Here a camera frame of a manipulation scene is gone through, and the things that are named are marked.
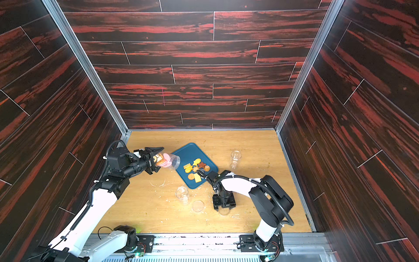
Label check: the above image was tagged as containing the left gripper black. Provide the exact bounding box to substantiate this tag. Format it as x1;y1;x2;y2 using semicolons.
122;147;166;180

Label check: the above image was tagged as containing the clear jar lid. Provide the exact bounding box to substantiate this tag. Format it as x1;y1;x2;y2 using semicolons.
218;207;230;216
192;200;205;213

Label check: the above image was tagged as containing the pink round sandwich cookie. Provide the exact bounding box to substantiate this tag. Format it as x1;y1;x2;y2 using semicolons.
163;153;172;168

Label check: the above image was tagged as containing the clear jar with pink cookies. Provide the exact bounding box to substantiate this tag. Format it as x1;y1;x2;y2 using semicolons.
153;153;181;170

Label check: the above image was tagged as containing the pale yellow rectangular biscuit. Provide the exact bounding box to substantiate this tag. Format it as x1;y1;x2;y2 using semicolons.
194;174;202;183

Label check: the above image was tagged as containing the clear jar with yellow cookies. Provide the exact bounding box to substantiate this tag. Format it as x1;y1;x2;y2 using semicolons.
175;186;189;205

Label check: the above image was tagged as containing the clear jar with star cookies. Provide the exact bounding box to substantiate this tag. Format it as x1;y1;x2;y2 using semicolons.
230;150;242;169

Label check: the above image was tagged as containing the yellow fish shaped cookie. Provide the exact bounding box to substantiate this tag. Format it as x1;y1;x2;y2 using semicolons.
193;158;201;166

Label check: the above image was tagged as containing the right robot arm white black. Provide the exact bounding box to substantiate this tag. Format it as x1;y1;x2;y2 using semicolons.
197;170;295;252

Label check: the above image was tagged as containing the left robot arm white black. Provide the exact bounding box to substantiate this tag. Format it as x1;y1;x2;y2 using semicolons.
27;140;164;262

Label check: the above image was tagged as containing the teal plastic tray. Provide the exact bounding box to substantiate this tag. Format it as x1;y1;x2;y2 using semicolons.
172;143;218;190

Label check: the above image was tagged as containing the aluminium front rail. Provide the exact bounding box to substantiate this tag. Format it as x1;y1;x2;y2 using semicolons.
85;233;337;262

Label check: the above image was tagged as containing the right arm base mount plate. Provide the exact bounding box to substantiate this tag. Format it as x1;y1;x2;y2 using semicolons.
237;234;284;252

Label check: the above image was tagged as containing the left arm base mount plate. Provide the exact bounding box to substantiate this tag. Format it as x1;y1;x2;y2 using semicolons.
115;234;155;255

